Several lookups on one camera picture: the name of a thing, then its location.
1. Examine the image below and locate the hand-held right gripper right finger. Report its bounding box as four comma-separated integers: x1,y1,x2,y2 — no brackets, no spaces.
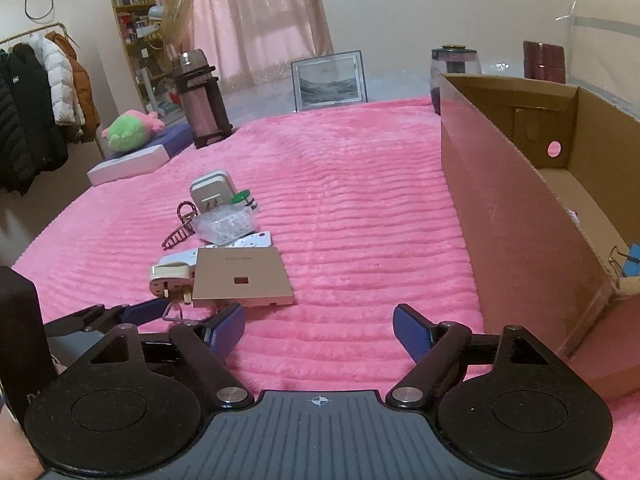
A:
391,302,551,409

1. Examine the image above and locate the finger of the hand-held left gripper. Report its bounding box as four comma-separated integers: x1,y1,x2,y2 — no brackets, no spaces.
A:
44,299,171,338

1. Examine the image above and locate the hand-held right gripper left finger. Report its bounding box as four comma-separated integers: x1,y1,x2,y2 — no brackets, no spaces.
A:
90,302,253,409

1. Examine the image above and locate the beige three-pin plug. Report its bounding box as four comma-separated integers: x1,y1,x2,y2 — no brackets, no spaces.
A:
148,264,195,306

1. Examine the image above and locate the gold box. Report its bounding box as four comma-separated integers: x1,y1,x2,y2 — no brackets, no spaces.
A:
191,246,295,309

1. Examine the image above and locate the white plug adapter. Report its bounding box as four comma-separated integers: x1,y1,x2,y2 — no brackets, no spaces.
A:
157,249,200,269

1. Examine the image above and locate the brown hair claw clip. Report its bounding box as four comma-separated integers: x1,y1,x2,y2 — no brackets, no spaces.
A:
161,201,199,251

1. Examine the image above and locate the white remote control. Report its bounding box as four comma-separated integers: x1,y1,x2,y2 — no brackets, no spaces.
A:
202,230,275,250

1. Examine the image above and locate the clear box of floss picks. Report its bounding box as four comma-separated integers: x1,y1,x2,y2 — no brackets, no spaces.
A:
192,206,260,246

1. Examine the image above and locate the brown cardboard box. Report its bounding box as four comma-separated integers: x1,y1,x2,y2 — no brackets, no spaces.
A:
439,73,640,401

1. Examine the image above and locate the person's left forearm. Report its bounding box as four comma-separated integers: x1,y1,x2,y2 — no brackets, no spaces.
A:
0,402,46,480

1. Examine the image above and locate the small green-capped bottle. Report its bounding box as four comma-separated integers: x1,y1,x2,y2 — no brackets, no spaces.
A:
231,189,259,213

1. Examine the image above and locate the white two-pin charger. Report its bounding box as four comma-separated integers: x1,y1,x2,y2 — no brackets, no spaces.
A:
189,170,239,216

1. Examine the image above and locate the pink ribbed plush blanket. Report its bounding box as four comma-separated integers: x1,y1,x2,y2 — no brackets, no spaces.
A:
10,96,640,480

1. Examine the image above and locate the white flat box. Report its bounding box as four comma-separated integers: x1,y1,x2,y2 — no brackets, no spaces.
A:
86,144,169,187

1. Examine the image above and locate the purple flat box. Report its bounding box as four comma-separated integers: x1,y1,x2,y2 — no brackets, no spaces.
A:
145,124,194,159

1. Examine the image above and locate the green and pink plush toy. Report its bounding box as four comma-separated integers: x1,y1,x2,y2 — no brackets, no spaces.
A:
101,109,166,154

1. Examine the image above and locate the black puffer jacket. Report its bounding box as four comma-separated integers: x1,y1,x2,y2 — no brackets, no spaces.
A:
10,42,69,173
0,47,40,196

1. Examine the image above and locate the brown puffer jacket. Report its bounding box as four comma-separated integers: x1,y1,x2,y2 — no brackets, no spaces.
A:
45,31,101,143

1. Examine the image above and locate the blue small item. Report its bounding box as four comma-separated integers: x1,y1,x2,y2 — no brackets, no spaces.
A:
620,242,640,277

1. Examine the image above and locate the white puffer jacket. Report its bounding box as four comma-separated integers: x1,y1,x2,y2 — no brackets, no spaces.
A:
27,34,86,127

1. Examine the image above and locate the dark glass jar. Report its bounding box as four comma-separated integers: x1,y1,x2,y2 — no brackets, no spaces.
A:
430,44,483,116

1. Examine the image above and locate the maroon metal cup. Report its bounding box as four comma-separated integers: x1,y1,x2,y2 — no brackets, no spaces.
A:
522,40,568,85

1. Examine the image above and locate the wooden bookshelf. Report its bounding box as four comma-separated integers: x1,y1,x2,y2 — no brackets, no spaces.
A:
104,0,196,116

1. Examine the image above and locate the gold clothes rack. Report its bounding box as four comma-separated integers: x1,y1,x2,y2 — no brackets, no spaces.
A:
0,22,68,50

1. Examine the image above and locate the standing fan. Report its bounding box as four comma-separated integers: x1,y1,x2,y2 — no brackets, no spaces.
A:
148,0,196,68

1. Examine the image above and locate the pink curtain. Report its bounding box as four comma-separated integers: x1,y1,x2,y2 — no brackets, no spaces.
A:
145,0,335,93

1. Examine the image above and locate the clear plastic container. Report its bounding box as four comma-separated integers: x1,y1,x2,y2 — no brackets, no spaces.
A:
555,0,640,121

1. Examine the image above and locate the silver picture frame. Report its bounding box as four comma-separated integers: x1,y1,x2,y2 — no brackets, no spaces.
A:
291,50,369,112

